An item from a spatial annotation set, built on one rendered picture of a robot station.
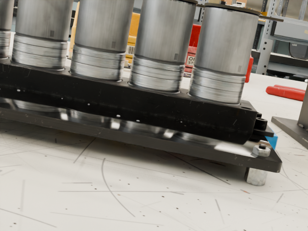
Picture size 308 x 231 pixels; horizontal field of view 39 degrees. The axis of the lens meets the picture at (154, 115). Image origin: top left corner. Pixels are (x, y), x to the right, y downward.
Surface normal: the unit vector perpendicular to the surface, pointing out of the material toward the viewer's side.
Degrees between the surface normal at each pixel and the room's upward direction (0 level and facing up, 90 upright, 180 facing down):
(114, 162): 0
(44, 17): 90
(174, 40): 90
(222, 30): 90
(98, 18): 90
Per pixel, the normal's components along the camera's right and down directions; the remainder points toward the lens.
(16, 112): -0.09, 0.19
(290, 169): 0.18, -0.96
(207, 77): -0.46, 0.11
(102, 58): 0.21, 0.24
